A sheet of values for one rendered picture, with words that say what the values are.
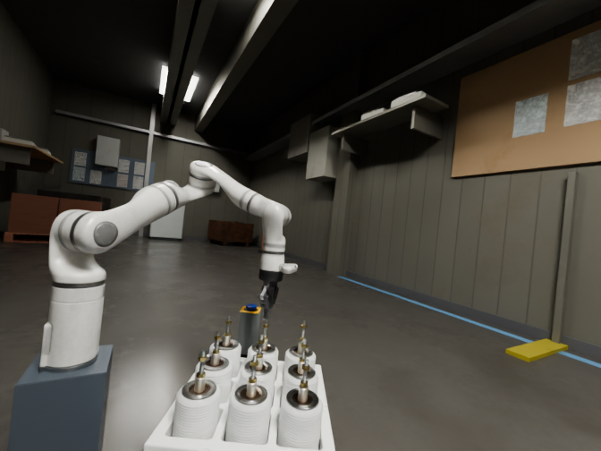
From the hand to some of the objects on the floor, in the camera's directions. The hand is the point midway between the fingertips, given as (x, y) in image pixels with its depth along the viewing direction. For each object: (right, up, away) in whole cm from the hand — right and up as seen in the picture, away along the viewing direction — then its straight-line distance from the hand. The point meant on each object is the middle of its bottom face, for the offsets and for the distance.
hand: (266, 313), depth 87 cm
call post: (-11, -35, +17) cm, 41 cm away
